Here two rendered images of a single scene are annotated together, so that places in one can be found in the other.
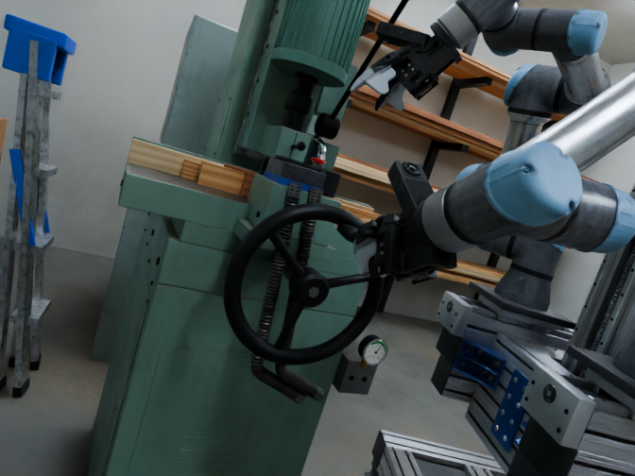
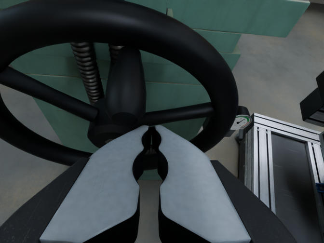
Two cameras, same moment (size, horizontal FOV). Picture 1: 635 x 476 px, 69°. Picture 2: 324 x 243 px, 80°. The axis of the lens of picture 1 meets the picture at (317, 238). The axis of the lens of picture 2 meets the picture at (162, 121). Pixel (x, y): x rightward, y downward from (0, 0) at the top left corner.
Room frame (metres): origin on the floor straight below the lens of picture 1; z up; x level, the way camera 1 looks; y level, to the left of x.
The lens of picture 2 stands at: (0.65, -0.09, 1.02)
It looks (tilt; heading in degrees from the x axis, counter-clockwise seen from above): 56 degrees down; 12
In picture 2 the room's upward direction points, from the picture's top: 13 degrees clockwise
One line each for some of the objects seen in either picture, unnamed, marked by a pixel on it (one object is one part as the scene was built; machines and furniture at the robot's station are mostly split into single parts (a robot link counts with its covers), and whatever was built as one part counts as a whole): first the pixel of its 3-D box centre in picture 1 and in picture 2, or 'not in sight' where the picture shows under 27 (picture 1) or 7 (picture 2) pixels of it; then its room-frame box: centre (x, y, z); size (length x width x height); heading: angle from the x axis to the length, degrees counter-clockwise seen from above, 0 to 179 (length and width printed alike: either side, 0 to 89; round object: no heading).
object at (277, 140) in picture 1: (283, 147); not in sight; (1.09, 0.14, 1.03); 0.14 x 0.07 x 0.09; 25
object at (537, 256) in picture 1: (538, 246); not in sight; (1.33, -0.61, 0.98); 0.13 x 0.12 x 0.14; 55
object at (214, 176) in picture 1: (256, 187); not in sight; (1.02, 0.16, 0.92); 0.25 x 0.02 x 0.05; 115
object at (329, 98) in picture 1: (332, 90); not in sight; (1.33, 0.09, 1.22); 0.09 x 0.08 x 0.15; 25
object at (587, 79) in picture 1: (581, 69); not in sight; (1.09, -0.45, 1.39); 0.49 x 0.11 x 0.12; 145
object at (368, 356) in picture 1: (370, 352); (234, 118); (0.99, -0.19, 0.65); 0.06 x 0.04 x 0.08; 115
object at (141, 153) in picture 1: (264, 187); not in sight; (1.08, 0.16, 0.92); 0.60 x 0.02 x 0.05; 115
